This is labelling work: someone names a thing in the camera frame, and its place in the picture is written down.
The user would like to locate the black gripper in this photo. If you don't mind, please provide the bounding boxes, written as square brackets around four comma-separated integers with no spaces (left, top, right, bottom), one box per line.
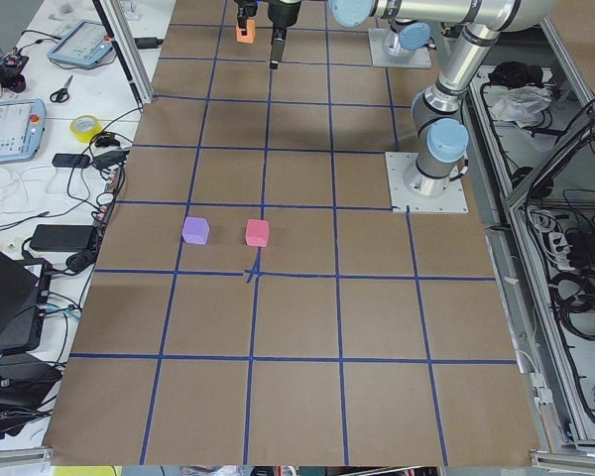
[267,0,301,69]
[235,0,258,36]

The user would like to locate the orange foam block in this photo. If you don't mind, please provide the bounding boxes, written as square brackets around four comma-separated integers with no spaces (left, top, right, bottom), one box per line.
[236,18,256,45]

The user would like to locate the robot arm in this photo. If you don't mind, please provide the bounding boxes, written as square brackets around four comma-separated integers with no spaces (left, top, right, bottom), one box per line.
[235,1,430,56]
[329,0,556,198]

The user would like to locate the blue teach pendant far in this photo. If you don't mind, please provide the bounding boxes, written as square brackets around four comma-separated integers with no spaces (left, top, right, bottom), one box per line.
[47,20,113,69]

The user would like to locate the blue teach pendant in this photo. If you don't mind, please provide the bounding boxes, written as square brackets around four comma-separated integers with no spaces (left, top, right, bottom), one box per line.
[0,98,47,164]
[47,20,113,69]

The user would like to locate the yellow tape roll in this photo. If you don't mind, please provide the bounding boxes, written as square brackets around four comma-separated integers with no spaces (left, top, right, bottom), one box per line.
[69,114,103,144]

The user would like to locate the pink foam block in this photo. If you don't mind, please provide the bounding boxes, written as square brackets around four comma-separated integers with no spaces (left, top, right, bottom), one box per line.
[245,219,270,248]

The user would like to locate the purple foam block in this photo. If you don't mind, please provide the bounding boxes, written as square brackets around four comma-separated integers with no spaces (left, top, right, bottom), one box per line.
[181,216,210,245]

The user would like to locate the small black adapter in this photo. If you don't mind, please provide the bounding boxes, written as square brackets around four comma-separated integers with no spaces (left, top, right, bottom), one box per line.
[52,153,90,169]

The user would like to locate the blue teach pendant near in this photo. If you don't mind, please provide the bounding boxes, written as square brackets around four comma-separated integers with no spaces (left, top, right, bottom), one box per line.
[0,98,47,164]

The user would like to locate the brown paper mat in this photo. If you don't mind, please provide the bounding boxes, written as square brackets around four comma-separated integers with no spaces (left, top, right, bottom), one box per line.
[45,1,539,467]

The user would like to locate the black power adapter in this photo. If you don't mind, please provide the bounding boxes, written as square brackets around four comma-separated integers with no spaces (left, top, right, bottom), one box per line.
[30,224,95,252]

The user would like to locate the black laptop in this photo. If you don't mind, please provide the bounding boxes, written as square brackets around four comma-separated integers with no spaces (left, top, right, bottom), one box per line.
[0,251,51,355]

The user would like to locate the aluminium frame post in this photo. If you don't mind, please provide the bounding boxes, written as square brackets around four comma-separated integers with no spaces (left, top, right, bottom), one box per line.
[92,0,154,109]

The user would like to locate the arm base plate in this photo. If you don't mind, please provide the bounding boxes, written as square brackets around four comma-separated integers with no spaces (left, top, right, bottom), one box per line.
[368,28,431,68]
[385,152,468,214]

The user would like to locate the black handled scissors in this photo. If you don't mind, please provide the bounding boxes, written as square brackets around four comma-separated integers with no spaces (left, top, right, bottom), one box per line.
[49,75,73,104]

